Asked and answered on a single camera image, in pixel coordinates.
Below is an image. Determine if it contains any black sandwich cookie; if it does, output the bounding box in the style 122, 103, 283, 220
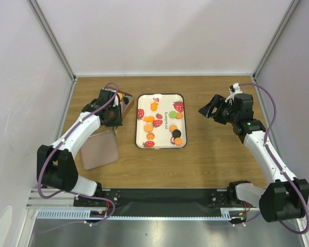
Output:
123, 97, 129, 104
172, 129, 182, 138

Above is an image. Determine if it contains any green macaron cookie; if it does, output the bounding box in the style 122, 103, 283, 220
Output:
168, 111, 177, 118

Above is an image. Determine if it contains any orange flower shaped cookie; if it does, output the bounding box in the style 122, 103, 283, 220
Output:
146, 133, 155, 140

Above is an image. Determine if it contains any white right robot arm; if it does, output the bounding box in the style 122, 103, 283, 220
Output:
199, 93, 309, 222

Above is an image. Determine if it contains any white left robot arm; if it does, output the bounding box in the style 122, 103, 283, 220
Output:
37, 85, 122, 206

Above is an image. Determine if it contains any brown cookie tin box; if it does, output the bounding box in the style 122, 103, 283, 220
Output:
118, 90, 134, 119

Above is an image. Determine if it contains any brown tin lid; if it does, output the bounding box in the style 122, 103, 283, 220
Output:
80, 130, 120, 170

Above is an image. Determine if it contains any orange waffle cookie left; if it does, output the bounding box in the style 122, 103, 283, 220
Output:
144, 124, 153, 133

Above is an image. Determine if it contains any orange star cookie top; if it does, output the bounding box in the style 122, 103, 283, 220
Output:
150, 102, 158, 111

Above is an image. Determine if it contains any white strawberry print tray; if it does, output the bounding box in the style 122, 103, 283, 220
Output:
135, 93, 187, 149

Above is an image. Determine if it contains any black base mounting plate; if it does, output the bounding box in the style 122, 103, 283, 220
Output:
74, 188, 258, 218

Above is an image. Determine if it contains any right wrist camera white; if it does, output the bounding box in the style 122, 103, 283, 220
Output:
229, 83, 243, 98

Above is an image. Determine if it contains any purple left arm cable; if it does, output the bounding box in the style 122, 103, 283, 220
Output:
37, 82, 119, 228

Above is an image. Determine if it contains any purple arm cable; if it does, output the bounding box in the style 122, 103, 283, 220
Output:
37, 82, 119, 228
231, 82, 309, 234

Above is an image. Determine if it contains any aluminium frame rail front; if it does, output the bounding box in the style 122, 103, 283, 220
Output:
27, 189, 260, 222

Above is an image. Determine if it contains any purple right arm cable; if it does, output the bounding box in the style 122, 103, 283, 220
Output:
231, 82, 309, 234

